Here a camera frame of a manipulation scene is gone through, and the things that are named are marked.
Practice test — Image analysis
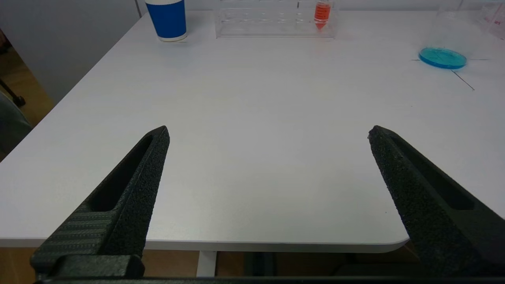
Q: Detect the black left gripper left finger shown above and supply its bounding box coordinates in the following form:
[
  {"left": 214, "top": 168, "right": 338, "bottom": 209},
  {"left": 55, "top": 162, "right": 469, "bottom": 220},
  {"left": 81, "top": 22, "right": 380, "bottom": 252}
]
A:
[{"left": 30, "top": 125, "right": 170, "bottom": 281}]

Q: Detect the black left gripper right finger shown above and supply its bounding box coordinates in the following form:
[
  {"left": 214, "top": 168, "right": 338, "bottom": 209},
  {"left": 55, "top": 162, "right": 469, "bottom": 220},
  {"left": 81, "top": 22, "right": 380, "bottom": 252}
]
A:
[{"left": 368, "top": 125, "right": 505, "bottom": 277}]

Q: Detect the clear glass beaker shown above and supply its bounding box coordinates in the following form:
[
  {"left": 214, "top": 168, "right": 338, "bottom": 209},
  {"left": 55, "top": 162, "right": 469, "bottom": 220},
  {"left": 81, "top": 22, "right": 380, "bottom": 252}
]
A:
[{"left": 418, "top": 0, "right": 498, "bottom": 70}]

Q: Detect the clear acrylic test tube rack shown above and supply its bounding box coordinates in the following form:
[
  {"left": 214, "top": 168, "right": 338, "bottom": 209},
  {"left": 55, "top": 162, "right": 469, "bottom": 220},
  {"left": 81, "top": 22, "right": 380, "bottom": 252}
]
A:
[
  {"left": 482, "top": 0, "right": 505, "bottom": 40},
  {"left": 214, "top": 0, "right": 339, "bottom": 39}
]

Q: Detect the test tube with red pigment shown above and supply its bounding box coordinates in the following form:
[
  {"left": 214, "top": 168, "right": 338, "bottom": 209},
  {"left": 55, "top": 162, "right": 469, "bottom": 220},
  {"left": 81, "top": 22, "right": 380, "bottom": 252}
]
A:
[{"left": 314, "top": 0, "right": 331, "bottom": 32}]

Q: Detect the white table leg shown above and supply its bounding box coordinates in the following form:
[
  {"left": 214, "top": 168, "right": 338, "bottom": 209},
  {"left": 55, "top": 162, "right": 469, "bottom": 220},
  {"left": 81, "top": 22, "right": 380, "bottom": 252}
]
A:
[{"left": 196, "top": 251, "right": 218, "bottom": 277}]

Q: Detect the black tripod stand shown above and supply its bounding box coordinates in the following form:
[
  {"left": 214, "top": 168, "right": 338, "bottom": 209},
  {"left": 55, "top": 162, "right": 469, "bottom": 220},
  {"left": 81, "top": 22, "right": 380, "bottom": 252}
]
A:
[{"left": 0, "top": 78, "right": 26, "bottom": 107}]

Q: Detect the white paper cup blue sleeve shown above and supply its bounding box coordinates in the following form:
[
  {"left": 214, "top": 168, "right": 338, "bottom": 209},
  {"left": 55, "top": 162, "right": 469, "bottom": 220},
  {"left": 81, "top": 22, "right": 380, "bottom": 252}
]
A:
[{"left": 144, "top": 0, "right": 188, "bottom": 43}]

